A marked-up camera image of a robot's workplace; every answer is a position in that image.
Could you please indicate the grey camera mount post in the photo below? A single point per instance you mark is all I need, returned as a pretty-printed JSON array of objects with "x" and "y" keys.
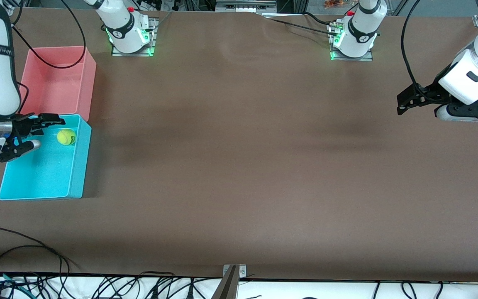
[{"x": 227, "y": 286}]

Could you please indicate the pink plastic bin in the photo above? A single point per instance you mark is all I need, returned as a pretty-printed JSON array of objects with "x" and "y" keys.
[{"x": 60, "y": 87}]

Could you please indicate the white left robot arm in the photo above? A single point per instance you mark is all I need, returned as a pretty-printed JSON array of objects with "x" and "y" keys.
[{"x": 361, "y": 29}]

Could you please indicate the orange background object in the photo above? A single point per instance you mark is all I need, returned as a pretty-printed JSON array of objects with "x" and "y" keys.
[{"x": 334, "y": 3}]

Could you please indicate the yellow tennis ball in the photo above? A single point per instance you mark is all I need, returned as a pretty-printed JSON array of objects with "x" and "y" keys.
[{"x": 66, "y": 137}]

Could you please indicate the aluminium frame rail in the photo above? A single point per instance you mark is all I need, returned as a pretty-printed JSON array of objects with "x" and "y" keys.
[{"x": 245, "y": 5}]

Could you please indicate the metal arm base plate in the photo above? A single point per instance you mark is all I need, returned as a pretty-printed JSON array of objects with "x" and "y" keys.
[
  {"x": 369, "y": 57},
  {"x": 152, "y": 41}
]

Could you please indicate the metal table edge bracket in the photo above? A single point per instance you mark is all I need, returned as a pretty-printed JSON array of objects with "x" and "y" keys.
[{"x": 241, "y": 270}]

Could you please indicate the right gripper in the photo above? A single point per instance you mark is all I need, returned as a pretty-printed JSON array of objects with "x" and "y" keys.
[{"x": 22, "y": 126}]

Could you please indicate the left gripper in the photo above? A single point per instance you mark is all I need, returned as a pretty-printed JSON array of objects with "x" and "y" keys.
[{"x": 428, "y": 92}]

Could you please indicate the blue plastic bin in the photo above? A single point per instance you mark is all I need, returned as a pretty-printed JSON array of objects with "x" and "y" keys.
[{"x": 44, "y": 174}]

